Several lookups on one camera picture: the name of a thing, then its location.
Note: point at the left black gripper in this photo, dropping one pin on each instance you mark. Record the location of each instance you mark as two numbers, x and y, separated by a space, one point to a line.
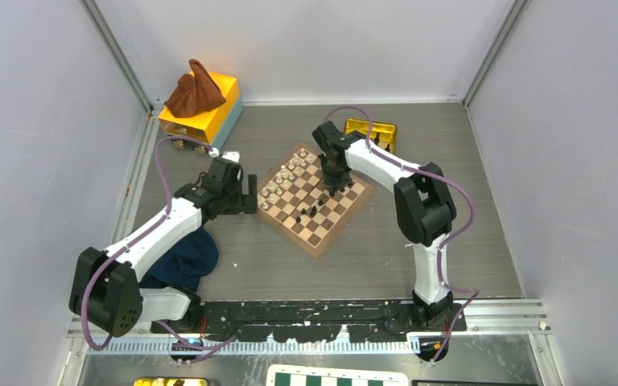
245 203

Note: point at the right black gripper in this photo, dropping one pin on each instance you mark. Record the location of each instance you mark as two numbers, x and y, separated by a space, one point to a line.
335 183

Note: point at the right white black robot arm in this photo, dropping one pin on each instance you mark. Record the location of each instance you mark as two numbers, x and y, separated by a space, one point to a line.
424 207

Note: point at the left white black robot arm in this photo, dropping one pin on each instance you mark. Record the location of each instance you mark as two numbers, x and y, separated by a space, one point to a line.
105 288

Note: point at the wooden chess board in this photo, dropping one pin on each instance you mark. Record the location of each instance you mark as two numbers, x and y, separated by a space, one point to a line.
317 234

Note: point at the white chess piece row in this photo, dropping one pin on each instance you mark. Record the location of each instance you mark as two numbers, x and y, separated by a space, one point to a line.
295 178

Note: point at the black chess piece cluster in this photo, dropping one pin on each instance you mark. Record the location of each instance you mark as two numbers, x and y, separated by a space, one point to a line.
309 207

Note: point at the green white chess mat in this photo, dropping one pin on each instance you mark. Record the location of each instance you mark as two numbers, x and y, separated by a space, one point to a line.
290 375

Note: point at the gold metal tray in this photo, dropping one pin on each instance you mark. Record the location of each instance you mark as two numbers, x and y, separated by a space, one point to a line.
383 134

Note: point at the yellow storage box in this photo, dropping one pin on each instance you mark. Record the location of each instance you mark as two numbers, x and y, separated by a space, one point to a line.
212 127

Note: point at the dark blue cloth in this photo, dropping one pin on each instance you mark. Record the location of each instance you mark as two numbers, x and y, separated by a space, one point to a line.
184 264

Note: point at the brown cloth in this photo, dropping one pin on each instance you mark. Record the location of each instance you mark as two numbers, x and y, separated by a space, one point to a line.
196 92

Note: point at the gold tin at bottom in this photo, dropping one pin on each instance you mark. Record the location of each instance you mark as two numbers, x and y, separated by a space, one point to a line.
172 381

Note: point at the black mounting base plate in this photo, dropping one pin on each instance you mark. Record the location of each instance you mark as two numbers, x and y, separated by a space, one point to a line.
365 321

